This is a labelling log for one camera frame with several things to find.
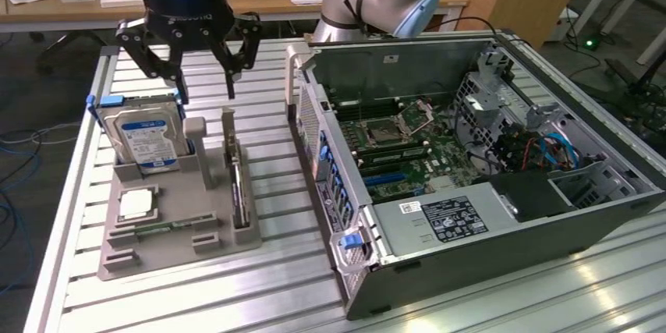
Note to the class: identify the silver disk bay cage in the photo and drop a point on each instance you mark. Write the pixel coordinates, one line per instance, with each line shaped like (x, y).
(486, 114)

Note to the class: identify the silver power supply unit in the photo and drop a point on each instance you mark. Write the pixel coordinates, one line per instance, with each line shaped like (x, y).
(417, 239)

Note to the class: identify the blue expansion slot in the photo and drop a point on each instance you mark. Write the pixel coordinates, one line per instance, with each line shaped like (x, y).
(385, 181)

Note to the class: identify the graphics card with metal bracket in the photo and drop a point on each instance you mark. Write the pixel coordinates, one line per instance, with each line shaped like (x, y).
(239, 200)

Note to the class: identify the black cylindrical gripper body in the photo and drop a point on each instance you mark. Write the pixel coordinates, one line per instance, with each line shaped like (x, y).
(182, 5)

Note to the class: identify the blue case release latch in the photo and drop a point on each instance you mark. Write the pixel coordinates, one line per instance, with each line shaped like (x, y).
(349, 242)

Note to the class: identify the hard disk in blue caddy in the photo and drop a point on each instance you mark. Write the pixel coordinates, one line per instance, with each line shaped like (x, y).
(146, 134)

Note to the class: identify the green RAM stick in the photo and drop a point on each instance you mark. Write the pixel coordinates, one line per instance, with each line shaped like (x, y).
(390, 155)
(162, 227)

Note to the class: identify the CPU socket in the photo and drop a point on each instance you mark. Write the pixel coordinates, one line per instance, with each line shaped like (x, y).
(385, 134)

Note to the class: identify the dark grey open PC case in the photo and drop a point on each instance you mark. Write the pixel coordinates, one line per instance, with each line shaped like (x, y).
(469, 270)

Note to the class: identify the blue slot retention clip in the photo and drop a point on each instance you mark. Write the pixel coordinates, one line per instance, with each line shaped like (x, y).
(329, 158)
(326, 141)
(345, 210)
(339, 194)
(334, 177)

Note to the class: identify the green motherboard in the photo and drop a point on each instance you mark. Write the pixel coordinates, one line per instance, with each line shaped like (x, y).
(442, 161)

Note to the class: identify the white desk frame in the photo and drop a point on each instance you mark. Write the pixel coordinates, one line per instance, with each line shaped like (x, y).
(653, 46)

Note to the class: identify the silver socket cover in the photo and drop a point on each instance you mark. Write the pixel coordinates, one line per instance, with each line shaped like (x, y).
(407, 108)

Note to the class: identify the silver CPU chip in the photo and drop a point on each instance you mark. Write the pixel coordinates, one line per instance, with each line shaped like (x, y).
(136, 205)

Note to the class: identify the grey parts rack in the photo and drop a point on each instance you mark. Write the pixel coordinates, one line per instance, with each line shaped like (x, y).
(198, 200)

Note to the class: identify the green lit power switch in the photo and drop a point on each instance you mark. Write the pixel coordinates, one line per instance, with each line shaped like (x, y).
(589, 43)

